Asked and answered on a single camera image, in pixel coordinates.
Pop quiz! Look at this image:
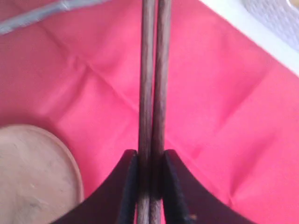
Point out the red table cloth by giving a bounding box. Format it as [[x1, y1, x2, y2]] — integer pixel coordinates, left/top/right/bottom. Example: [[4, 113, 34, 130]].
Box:
[[0, 0, 299, 224]]

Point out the steel table knife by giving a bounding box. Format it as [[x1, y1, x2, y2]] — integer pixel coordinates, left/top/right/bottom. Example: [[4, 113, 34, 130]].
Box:
[[0, 0, 107, 35]]

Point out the white perforated plastic basket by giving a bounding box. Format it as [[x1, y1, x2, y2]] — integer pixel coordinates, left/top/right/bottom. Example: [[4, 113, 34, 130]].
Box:
[[242, 0, 299, 49]]

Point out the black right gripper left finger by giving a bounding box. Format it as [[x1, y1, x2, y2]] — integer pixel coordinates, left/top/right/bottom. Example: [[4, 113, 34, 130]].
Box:
[[53, 150, 138, 224]]

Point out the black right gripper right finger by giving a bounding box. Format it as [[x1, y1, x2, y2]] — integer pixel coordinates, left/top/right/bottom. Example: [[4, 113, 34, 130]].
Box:
[[162, 150, 252, 224]]

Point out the dark wooden chopstick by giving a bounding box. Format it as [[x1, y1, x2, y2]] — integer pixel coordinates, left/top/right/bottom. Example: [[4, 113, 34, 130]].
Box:
[[137, 0, 155, 224], [149, 0, 171, 224]]

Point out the brown wooden plate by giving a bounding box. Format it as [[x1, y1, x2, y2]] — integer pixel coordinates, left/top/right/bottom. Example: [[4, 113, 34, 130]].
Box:
[[0, 124, 85, 224]]

